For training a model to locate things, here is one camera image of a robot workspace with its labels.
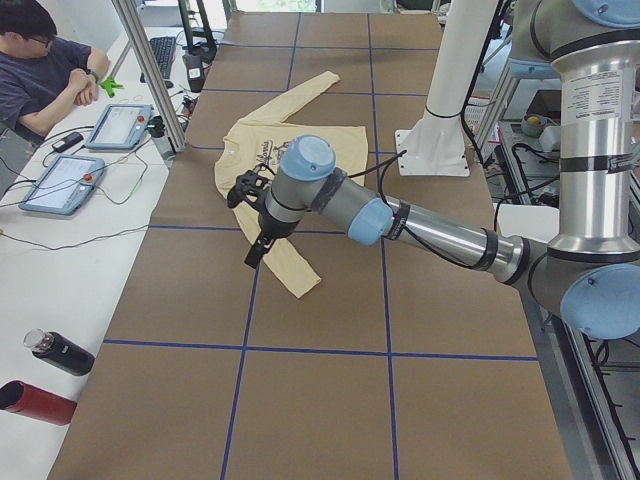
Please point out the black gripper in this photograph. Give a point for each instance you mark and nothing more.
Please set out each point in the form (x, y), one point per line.
(275, 227)

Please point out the cream long-sleeve graphic shirt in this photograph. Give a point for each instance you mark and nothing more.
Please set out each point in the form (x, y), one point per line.
(262, 137)

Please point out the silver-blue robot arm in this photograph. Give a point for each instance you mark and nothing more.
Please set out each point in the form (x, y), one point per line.
(588, 274)

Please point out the far teach pendant tablet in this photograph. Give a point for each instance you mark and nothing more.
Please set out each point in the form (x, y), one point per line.
(120, 127)

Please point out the teach pendant tablet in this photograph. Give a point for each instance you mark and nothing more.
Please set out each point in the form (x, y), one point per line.
(66, 184)
(120, 127)

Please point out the near teach pendant tablet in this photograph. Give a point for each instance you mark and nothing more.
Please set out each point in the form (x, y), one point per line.
(66, 184)

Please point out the black phone on table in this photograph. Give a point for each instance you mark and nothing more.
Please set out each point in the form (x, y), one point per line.
(68, 141)

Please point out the green plastic object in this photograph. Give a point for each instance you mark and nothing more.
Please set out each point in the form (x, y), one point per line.
(110, 85)

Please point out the black keyboard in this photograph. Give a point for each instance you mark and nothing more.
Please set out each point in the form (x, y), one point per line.
(164, 48)

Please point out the black water bottle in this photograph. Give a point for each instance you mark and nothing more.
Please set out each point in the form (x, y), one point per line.
(58, 351)

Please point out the red water bottle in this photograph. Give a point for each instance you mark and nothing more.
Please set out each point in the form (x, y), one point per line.
(30, 401)

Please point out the person in navy shirt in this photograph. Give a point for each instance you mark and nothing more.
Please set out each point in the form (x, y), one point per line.
(43, 76)

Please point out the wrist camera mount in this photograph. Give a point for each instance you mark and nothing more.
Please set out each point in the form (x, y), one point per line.
(251, 188)

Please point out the aluminium frame post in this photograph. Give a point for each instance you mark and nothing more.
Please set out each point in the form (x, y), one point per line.
(136, 34)

